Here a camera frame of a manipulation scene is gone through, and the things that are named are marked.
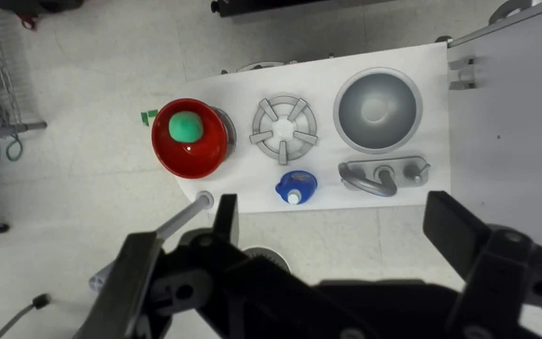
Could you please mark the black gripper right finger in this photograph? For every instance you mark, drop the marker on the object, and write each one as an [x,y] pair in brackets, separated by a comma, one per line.
[497,275]

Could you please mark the white toy kitchen counter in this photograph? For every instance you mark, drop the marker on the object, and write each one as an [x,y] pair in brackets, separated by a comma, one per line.
[320,75]

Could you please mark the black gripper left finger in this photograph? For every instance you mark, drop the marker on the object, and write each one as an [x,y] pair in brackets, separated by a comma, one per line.
[132,282]

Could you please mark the grey toy stove grate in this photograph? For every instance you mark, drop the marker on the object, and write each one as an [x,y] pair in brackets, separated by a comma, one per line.
[283,148]

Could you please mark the red bowl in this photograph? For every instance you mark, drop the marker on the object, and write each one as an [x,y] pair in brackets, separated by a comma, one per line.
[189,160]

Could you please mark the large white cabinet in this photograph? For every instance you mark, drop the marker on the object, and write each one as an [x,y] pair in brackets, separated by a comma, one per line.
[516,124]

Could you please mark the green ball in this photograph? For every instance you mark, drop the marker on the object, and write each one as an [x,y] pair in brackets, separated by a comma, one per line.
[187,126]

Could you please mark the black metal bar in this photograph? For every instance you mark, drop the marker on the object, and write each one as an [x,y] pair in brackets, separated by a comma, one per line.
[253,5]

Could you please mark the blue cup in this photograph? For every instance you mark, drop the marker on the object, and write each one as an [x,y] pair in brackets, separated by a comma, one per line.
[300,182]

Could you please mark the grey metal rod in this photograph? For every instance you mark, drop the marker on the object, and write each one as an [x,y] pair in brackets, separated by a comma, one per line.
[189,213]

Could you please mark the grey toy sink bowl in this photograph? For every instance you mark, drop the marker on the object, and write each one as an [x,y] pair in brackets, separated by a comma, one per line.
[377,109]

